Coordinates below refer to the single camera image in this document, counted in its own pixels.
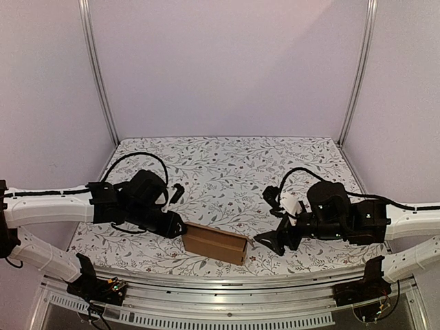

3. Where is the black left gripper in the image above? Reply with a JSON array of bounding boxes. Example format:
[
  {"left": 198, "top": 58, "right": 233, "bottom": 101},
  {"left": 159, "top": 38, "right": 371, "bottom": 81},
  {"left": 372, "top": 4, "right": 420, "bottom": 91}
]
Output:
[{"left": 126, "top": 203, "right": 188, "bottom": 240}]

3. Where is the brown cardboard box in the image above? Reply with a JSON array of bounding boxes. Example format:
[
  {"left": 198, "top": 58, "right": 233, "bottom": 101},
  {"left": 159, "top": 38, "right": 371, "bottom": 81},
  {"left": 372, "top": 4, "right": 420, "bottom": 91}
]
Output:
[{"left": 182, "top": 222, "right": 250, "bottom": 266}]

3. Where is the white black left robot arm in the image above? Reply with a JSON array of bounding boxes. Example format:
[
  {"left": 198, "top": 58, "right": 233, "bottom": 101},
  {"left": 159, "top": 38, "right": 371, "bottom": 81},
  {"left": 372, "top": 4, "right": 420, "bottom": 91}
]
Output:
[{"left": 1, "top": 170, "right": 186, "bottom": 298}]

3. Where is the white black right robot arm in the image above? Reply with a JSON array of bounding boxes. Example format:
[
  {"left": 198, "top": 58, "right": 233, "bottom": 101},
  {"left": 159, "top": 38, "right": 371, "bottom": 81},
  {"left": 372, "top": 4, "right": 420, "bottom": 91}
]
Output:
[{"left": 254, "top": 181, "right": 439, "bottom": 300}]

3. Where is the floral patterned table mat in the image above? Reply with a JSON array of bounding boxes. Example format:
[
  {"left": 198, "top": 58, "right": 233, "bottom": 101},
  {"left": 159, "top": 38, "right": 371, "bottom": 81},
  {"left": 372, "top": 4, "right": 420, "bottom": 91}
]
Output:
[{"left": 69, "top": 137, "right": 387, "bottom": 278}]

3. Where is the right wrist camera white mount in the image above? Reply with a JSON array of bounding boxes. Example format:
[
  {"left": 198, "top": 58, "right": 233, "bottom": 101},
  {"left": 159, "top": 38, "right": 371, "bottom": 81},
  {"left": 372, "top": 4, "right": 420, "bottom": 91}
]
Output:
[{"left": 263, "top": 186, "right": 310, "bottom": 230}]

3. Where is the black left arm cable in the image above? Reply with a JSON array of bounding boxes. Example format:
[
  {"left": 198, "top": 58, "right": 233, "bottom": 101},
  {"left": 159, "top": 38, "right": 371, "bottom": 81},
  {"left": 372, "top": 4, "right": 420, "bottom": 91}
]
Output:
[{"left": 101, "top": 153, "right": 169, "bottom": 188}]

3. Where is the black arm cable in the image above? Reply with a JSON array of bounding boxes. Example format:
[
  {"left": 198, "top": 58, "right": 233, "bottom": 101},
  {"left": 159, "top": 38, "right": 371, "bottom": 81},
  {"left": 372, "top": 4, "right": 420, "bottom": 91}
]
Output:
[
  {"left": 101, "top": 153, "right": 169, "bottom": 188},
  {"left": 276, "top": 167, "right": 440, "bottom": 212}
]

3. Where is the aluminium front rail frame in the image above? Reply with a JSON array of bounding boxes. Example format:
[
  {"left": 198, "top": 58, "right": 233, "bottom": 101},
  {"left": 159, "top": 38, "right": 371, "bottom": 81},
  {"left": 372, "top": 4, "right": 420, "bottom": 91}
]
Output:
[{"left": 28, "top": 267, "right": 430, "bottom": 329}]

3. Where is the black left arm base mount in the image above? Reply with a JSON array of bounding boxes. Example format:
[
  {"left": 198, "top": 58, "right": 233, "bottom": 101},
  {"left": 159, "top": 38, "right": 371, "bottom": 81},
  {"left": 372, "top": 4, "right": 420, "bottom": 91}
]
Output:
[{"left": 67, "top": 253, "right": 128, "bottom": 306}]

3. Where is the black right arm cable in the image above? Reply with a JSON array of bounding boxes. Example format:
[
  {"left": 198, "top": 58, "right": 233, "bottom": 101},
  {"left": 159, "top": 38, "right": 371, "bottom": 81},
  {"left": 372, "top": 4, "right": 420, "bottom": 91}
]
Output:
[{"left": 276, "top": 167, "right": 440, "bottom": 212}]

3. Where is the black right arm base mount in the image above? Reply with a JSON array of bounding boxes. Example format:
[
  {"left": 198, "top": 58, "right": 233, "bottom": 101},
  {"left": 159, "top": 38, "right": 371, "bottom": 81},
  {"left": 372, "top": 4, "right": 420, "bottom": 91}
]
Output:
[{"left": 332, "top": 256, "right": 392, "bottom": 307}]

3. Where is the left aluminium corner post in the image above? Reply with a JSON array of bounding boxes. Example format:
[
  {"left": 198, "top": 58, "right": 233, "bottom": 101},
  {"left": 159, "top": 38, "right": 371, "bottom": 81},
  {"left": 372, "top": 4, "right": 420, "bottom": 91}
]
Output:
[{"left": 78, "top": 0, "right": 120, "bottom": 146}]

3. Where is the aluminium corner post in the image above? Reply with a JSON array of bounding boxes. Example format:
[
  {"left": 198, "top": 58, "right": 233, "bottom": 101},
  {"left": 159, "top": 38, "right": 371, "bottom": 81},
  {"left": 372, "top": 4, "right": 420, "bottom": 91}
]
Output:
[
  {"left": 337, "top": 0, "right": 378, "bottom": 149},
  {"left": 78, "top": 0, "right": 120, "bottom": 146}
]

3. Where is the right aluminium corner post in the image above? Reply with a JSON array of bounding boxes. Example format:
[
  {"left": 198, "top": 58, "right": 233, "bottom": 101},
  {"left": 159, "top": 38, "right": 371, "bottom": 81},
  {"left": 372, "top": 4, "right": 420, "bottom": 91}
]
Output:
[{"left": 337, "top": 0, "right": 378, "bottom": 149}]

